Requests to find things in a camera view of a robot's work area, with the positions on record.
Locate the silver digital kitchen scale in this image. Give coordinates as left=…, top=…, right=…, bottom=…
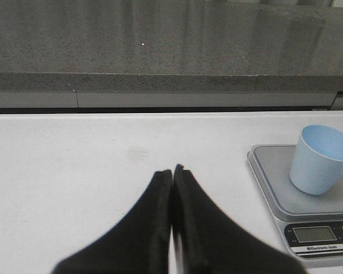
left=247, top=145, right=343, bottom=268

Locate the light blue plastic cup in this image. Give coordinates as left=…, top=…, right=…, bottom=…
left=289, top=124, right=343, bottom=195

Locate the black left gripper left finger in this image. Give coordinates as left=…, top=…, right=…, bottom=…
left=53, top=170, right=172, bottom=273

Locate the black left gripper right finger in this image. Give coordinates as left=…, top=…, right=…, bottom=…
left=172, top=164, right=306, bottom=273

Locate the grey stone counter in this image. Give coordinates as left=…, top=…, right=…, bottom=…
left=0, top=1, right=343, bottom=111

